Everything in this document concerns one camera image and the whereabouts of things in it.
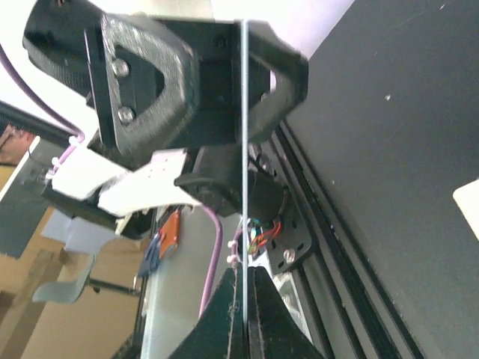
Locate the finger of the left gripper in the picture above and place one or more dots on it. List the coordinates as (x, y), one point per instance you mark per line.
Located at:
(290, 69)

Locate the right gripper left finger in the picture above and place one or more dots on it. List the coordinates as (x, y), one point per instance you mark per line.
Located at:
(218, 333)

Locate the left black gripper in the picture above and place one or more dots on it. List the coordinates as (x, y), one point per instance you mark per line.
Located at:
(155, 83)

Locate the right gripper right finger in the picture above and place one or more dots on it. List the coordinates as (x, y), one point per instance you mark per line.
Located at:
(272, 333)

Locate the beige card holder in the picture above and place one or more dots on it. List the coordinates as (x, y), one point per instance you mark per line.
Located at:
(467, 199)

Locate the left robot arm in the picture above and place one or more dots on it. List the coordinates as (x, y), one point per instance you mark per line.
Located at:
(97, 187)

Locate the orange connector tool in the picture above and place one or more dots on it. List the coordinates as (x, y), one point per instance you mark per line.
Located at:
(163, 243)

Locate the grey office chair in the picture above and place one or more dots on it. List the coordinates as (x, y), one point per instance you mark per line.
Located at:
(68, 292)

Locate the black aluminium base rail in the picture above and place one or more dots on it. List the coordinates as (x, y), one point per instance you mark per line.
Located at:
(345, 307)

